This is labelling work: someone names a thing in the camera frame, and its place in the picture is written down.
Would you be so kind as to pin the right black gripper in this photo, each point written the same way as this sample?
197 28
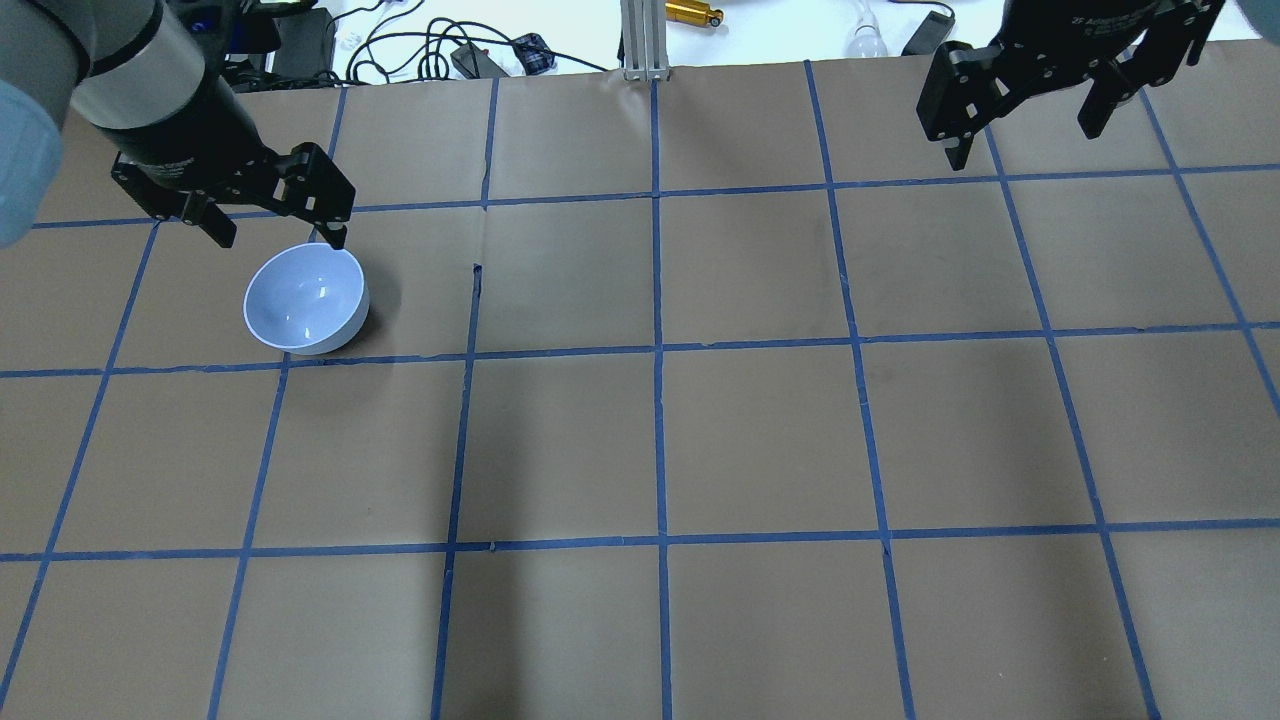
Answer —
1100 30

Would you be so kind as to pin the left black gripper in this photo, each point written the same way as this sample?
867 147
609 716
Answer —
193 125

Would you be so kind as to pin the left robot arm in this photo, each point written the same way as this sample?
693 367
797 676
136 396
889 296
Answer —
119 65

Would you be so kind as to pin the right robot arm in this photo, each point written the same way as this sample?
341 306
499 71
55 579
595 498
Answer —
1043 47

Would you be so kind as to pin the blue bowl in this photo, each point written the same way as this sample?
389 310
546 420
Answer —
308 300

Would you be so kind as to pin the black power adapter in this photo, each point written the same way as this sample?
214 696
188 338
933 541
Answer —
935 28

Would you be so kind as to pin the white light bulb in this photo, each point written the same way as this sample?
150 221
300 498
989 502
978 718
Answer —
865 39

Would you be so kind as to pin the gold cylinder tool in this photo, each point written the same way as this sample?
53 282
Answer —
699 14

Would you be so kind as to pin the brown paper mat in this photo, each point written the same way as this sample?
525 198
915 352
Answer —
721 399

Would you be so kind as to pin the aluminium frame post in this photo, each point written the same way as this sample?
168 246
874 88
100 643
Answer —
643 38

